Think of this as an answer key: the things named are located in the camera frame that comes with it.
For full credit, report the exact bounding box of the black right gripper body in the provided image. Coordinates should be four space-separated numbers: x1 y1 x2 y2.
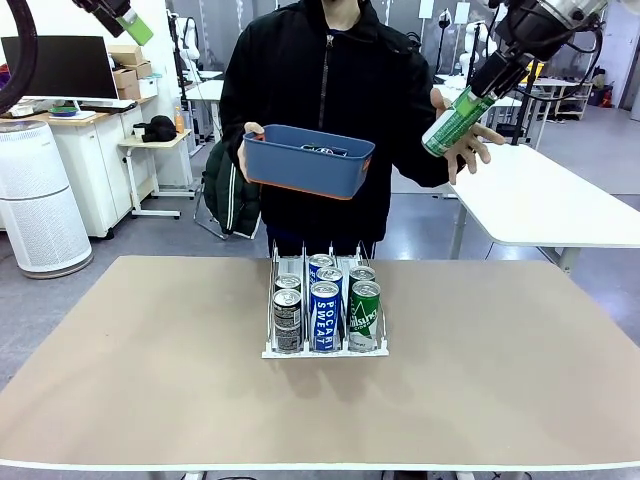
492 0 574 61

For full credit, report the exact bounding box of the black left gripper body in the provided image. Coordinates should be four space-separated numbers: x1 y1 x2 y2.
69 0 132 39

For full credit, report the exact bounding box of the blue basket with orange handles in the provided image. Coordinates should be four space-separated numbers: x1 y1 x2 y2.
242 124 377 202

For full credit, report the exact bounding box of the person's right forearm black sleeve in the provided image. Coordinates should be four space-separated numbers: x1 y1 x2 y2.
218 99 251 151

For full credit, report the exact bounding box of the person's left forearm black sleeve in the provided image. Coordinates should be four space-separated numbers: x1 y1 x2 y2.
392 134 469 190

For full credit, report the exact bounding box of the person's left hand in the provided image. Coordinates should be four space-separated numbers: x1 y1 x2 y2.
430 88 506 185

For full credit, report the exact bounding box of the person's right hand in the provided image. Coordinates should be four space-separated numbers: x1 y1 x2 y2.
236 122 266 184

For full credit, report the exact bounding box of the yellow plastic bin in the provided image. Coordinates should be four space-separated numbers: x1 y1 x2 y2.
519 59 545 83

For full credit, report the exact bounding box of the wooden shelf rack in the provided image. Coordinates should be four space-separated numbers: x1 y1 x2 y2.
542 77 595 122

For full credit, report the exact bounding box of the black tripod stand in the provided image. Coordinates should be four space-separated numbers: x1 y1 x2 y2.
497 74 546 147

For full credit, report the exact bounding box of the black computer monitor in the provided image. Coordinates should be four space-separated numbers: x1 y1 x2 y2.
0 35 120 101

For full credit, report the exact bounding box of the black keyboard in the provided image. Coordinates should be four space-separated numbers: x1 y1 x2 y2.
79 99 137 110

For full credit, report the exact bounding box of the black bag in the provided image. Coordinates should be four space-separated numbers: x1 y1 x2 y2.
140 114 178 143

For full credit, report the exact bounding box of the white side table wood top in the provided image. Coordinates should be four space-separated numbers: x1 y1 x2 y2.
118 127 196 220

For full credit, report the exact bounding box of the large white table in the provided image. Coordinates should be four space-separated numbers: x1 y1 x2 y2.
447 142 640 274

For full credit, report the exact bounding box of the white cabinet with wood top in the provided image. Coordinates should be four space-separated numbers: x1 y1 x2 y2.
0 97 156 239

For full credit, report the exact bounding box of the person in black jacket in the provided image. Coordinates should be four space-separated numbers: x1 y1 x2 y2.
218 0 469 261

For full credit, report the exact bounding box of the dark green striped jacket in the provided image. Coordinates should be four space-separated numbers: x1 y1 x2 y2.
202 142 264 240

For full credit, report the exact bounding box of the white cylindrical air purifier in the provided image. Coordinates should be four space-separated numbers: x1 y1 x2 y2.
0 118 95 280

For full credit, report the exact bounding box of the metal chair frame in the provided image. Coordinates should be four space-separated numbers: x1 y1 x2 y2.
193 169 226 240

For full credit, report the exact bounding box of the white wire can dispenser rack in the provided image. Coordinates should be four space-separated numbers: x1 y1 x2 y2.
260 238 390 360

